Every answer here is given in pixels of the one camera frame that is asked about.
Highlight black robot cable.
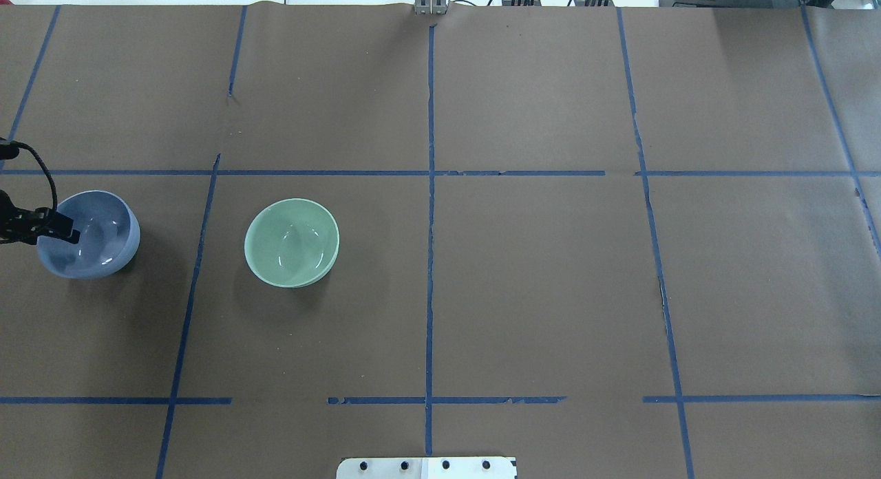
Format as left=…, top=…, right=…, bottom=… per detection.
left=0, top=138, right=59, bottom=218

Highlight blue bowl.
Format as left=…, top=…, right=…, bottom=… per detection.
left=36, top=190, right=141, bottom=279

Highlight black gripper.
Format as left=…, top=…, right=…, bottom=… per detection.
left=1, top=190, right=80, bottom=246

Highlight green bowl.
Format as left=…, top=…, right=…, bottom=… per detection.
left=244, top=199, right=341, bottom=288

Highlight brown paper table cover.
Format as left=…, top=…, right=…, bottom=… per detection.
left=2, top=2, right=879, bottom=478

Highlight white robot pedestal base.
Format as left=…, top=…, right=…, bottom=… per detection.
left=336, top=456, right=518, bottom=478

